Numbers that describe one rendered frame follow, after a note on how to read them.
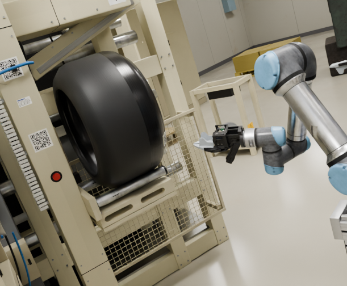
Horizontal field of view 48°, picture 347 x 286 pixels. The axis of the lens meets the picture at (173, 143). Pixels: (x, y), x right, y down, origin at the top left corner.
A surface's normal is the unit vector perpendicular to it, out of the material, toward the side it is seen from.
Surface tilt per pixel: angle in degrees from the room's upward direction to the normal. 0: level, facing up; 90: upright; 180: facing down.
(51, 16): 90
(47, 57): 90
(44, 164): 90
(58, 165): 90
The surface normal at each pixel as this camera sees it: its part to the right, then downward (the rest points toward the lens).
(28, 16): 0.47, 0.09
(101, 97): 0.29, -0.31
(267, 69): -0.89, 0.29
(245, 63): -0.55, 0.39
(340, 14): -0.35, 0.34
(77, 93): -0.44, -0.13
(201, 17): 0.74, -0.06
